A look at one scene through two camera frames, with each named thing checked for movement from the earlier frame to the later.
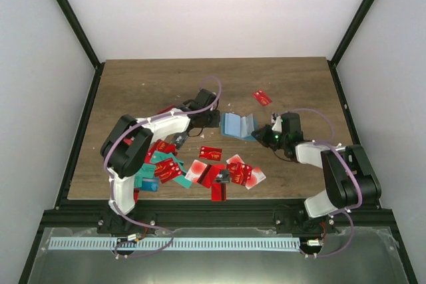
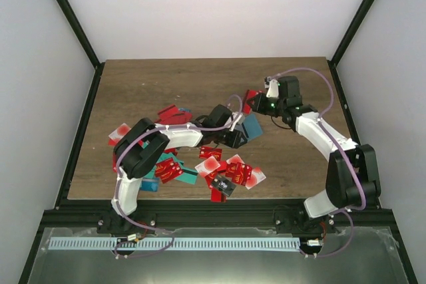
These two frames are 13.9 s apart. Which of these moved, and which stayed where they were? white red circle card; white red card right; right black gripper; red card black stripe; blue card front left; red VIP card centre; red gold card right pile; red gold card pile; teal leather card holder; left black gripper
Moved: red card black stripe; left black gripper; teal leather card holder; white red circle card; right black gripper
Stayed: red gold card right pile; red gold card pile; white red card right; blue card front left; red VIP card centre
